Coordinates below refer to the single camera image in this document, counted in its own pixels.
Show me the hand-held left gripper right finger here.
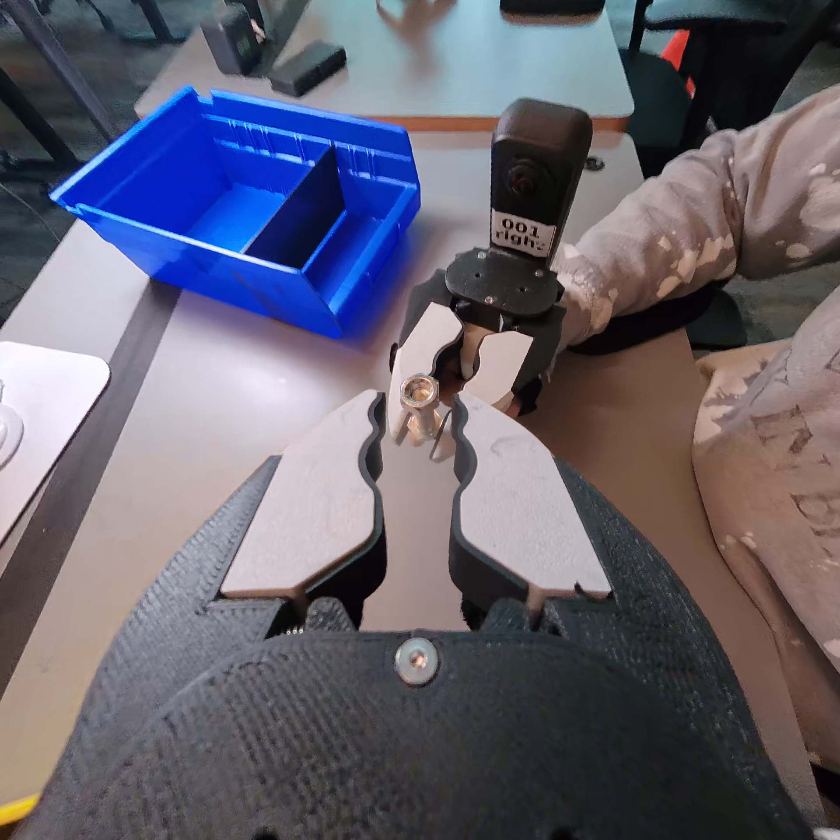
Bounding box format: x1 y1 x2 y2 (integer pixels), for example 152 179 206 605
448 391 616 621

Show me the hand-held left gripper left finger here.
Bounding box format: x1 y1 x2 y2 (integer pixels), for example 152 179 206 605
220 389 390 621

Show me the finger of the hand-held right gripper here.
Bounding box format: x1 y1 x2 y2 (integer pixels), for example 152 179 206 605
428 330 535 462
387 301 467 442

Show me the silver hex bolt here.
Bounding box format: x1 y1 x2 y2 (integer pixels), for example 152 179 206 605
394 402 454 464

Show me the person's right forearm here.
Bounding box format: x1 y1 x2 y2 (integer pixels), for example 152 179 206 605
550 85 840 349

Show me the wood-edged grey table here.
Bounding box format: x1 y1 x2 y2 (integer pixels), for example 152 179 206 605
134 0 635 132

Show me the blue plastic bin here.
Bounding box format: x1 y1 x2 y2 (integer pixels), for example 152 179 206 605
49 87 421 340

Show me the black office chair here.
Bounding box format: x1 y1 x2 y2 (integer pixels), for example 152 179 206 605
620 0 840 178

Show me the person's patterned grey sweatshirt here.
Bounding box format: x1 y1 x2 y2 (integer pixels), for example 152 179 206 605
691 298 840 840

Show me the white document stand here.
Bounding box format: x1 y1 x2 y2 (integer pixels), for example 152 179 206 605
0 341 111 546

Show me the orange traffic cone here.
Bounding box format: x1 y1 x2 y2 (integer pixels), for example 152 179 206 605
658 29 697 94

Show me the flat black box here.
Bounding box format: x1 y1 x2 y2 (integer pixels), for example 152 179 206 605
268 39 349 99

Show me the dark grey cube box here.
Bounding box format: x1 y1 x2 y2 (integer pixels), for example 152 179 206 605
199 5 268 77

